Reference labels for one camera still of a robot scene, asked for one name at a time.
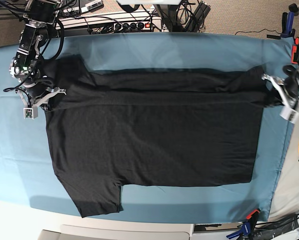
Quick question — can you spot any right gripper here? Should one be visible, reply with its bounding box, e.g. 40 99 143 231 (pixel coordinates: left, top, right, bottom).
16 77 67 110

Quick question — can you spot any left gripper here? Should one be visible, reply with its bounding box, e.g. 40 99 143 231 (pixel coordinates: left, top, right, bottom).
262 73 299 110

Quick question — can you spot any black T-shirt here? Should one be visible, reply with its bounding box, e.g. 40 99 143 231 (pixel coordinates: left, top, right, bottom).
44 55 279 217

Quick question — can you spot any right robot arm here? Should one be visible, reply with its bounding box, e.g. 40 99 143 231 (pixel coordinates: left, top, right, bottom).
4 0 66 118

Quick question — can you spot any orange black clamp top right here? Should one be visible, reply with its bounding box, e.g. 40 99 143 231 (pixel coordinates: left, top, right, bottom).
291 37 299 65

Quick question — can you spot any blue clamp top right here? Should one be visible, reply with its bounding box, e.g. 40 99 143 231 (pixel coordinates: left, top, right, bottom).
280 3 299 38

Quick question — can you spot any blue table cloth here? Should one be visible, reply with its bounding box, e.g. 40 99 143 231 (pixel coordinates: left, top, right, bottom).
0 32 293 224

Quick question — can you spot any white power strip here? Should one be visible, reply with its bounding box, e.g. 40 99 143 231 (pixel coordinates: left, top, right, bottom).
60 12 163 33

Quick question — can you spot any orange blue clamp bottom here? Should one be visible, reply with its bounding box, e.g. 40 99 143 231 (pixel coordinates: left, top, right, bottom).
226 208 261 240

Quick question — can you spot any black plastic bag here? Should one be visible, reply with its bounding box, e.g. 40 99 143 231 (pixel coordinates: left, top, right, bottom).
247 213 299 240

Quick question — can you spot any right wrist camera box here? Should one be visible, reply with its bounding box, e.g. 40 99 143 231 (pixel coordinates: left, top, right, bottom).
23 107 38 120

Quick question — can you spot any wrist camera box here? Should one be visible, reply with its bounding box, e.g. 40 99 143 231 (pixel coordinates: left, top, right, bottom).
23 107 38 120
280 105 299 124

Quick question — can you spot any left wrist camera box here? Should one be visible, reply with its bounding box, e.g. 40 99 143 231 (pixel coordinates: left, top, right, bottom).
280 105 299 124

